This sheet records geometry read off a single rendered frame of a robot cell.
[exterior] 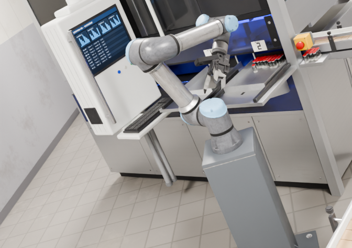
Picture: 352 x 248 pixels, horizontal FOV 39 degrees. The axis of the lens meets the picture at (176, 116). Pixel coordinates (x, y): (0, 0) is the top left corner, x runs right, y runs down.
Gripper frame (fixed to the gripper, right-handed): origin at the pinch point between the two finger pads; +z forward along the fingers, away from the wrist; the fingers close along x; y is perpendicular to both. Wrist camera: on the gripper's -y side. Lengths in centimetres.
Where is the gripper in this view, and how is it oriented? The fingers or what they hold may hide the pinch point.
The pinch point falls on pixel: (208, 87)
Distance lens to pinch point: 232.3
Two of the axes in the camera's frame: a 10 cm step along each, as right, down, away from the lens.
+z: -1.8, 8.9, -4.1
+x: -3.1, 3.5, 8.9
